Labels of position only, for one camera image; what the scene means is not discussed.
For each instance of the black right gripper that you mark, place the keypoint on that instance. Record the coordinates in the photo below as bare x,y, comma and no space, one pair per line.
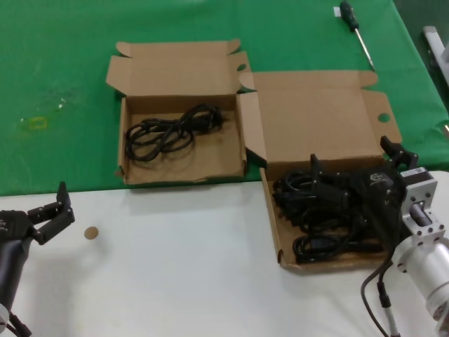
377,191

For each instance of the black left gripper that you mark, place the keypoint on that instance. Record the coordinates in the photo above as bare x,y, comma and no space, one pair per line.
12,224

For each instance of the large open cardboard box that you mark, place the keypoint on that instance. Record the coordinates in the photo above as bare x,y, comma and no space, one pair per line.
315,116

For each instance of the cardboard box with torn rim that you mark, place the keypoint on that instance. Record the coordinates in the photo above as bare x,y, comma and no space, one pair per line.
182,80

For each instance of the round brown cardboard disc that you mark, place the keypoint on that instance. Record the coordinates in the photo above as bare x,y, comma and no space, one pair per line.
91,233

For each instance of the small white debris speck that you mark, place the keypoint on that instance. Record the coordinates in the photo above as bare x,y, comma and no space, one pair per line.
62,102

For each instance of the small white paper tag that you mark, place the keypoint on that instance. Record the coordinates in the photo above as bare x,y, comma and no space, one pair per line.
336,12

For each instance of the green table cloth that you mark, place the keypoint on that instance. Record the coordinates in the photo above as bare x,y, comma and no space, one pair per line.
52,52

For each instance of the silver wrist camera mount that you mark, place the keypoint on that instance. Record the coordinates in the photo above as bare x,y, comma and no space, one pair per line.
419,189

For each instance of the grey metal frame bar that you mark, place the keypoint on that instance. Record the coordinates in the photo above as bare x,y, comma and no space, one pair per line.
435,42

